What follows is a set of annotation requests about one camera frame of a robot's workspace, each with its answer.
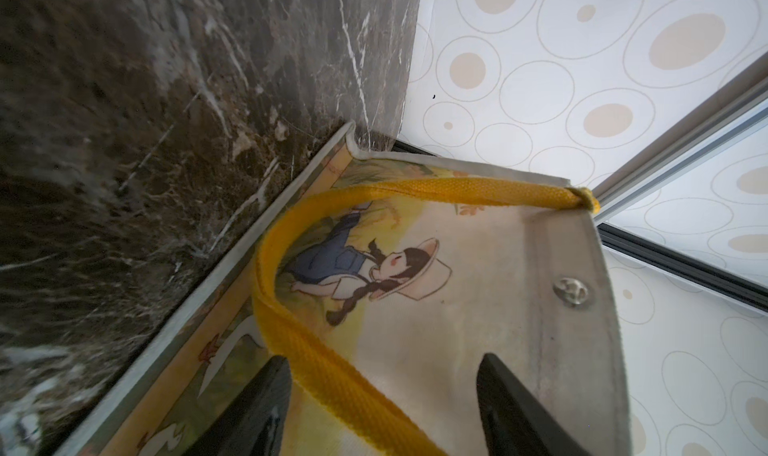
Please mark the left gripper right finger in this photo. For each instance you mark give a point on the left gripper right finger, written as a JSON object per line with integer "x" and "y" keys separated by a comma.
{"x": 513, "y": 420}

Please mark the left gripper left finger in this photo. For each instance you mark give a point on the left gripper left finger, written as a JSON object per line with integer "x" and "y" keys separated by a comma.
{"x": 254, "y": 422}

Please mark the white grocery tote bag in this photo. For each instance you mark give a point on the white grocery tote bag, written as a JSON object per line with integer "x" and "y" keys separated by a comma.
{"x": 528, "y": 285}

